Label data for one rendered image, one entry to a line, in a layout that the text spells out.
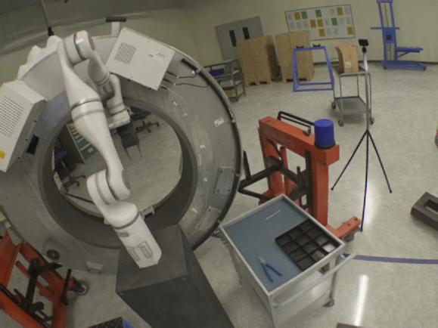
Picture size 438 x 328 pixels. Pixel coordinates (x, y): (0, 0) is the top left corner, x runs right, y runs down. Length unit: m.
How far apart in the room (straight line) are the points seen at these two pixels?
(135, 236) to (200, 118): 0.73
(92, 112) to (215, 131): 0.77
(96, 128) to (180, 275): 0.47
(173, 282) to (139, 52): 0.84
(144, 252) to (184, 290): 0.17
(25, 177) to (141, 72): 0.79
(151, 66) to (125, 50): 0.13
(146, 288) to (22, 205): 0.90
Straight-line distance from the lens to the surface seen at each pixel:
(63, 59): 0.76
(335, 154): 1.46
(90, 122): 0.66
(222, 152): 1.34
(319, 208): 1.75
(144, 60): 1.03
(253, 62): 7.42
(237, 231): 1.41
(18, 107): 1.08
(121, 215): 0.69
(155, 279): 0.76
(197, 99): 1.22
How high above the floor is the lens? 1.65
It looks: 28 degrees down
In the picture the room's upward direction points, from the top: 16 degrees counter-clockwise
